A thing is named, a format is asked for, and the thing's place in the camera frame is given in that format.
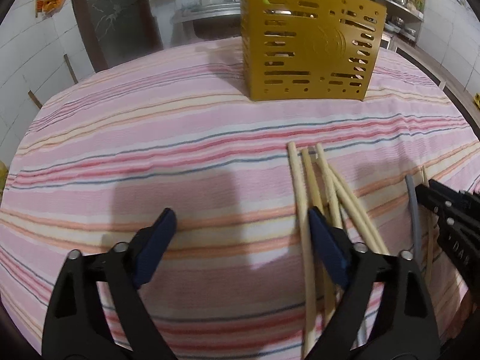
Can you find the yellow plastic bag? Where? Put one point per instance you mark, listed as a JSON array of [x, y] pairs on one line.
[[2, 176]]

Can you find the wooden chopstick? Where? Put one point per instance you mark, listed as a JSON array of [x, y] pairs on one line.
[[296, 180], [311, 180], [350, 202], [430, 232], [326, 176], [356, 225]]

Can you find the yellow perforated utensil holder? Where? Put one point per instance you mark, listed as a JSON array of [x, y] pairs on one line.
[[300, 45]]

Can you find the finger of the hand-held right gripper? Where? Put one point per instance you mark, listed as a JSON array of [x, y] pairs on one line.
[[461, 199], [431, 197]]

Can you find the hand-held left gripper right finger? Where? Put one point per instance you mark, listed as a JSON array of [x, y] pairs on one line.
[[330, 243]]

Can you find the brown door with frosted glass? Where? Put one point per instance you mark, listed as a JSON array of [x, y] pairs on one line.
[[112, 11]]

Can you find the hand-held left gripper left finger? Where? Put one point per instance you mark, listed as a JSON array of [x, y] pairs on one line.
[[155, 240]]

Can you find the corner kitchen shelf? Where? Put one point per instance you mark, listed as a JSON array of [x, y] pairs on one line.
[[401, 3]]

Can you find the grey chopstick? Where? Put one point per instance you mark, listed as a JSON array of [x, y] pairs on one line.
[[414, 213]]

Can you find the stainless steel sink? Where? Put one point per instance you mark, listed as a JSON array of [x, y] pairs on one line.
[[210, 12]]

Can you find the pink striped tablecloth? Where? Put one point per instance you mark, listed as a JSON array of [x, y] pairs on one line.
[[150, 150]]

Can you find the wooden stick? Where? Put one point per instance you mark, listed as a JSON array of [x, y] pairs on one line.
[[34, 99], [70, 68]]

